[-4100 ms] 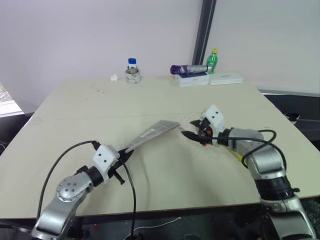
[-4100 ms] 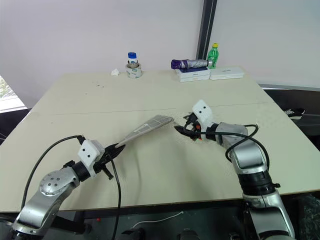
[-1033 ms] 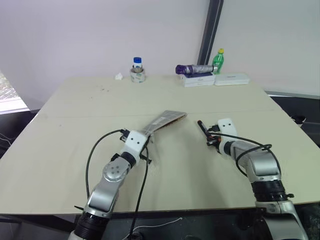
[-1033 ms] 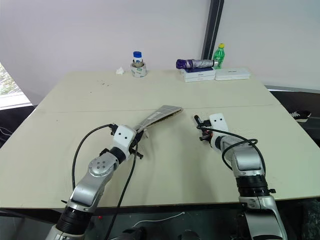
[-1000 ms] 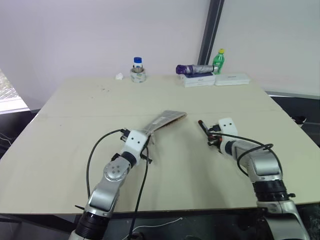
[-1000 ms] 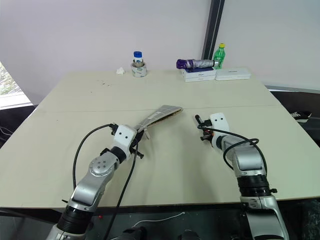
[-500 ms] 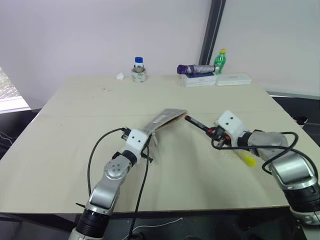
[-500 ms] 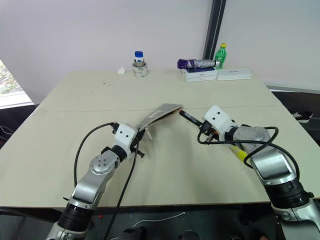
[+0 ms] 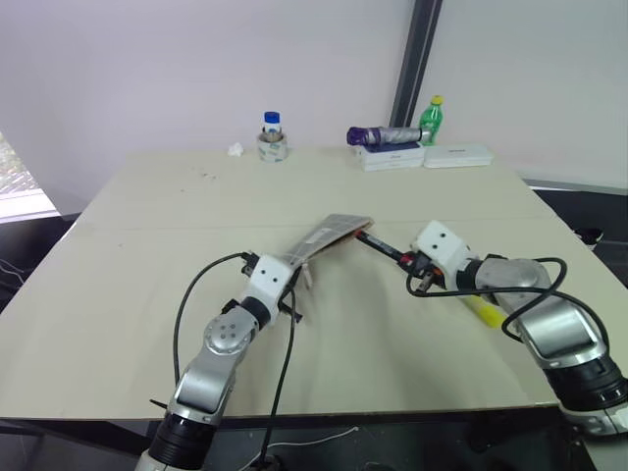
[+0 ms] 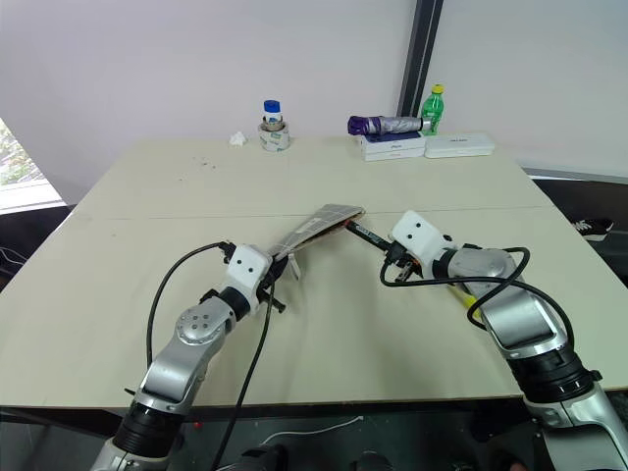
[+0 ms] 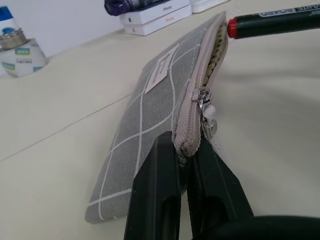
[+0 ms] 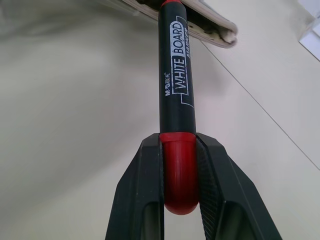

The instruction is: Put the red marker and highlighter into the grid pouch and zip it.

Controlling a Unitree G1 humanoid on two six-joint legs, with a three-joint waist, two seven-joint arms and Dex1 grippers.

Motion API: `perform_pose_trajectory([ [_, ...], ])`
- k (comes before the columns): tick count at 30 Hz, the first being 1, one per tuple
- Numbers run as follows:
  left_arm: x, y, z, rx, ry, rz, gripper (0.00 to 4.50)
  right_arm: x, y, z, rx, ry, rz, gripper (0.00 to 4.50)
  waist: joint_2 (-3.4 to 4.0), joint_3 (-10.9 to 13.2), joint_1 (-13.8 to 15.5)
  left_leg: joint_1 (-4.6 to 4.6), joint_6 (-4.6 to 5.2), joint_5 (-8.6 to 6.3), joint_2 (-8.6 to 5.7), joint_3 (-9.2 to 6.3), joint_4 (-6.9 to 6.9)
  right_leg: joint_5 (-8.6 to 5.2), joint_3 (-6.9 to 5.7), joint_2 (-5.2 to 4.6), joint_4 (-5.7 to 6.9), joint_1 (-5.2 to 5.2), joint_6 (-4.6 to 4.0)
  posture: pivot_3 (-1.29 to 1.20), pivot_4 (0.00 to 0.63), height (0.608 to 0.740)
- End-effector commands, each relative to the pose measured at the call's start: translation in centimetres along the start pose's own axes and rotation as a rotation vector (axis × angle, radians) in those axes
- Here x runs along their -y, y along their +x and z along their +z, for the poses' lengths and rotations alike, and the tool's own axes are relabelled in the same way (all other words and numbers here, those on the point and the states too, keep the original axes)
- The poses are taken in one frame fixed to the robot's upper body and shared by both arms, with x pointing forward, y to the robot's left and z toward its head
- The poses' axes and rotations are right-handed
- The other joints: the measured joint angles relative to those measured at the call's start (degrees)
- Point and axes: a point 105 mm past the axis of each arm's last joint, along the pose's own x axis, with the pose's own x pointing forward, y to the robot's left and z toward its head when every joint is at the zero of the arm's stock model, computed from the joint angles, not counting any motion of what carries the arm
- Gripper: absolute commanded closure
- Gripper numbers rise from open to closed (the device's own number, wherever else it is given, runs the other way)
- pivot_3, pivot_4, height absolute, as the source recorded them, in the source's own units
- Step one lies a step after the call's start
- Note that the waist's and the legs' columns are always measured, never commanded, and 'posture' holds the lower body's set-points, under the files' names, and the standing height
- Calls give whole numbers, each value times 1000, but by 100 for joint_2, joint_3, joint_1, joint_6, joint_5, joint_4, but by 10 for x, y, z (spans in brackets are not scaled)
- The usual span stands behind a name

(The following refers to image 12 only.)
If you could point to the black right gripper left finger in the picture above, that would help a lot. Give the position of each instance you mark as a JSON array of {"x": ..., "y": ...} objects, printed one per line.
[{"x": 140, "y": 190}]

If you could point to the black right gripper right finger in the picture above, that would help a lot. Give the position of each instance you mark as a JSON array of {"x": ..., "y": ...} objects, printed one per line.
[{"x": 225, "y": 185}]

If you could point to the black red whiteboard marker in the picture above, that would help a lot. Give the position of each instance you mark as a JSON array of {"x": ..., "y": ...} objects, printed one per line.
[{"x": 175, "y": 100}]

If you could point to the white grid zipper pouch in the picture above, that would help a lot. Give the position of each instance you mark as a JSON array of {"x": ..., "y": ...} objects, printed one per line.
[{"x": 212, "y": 30}]

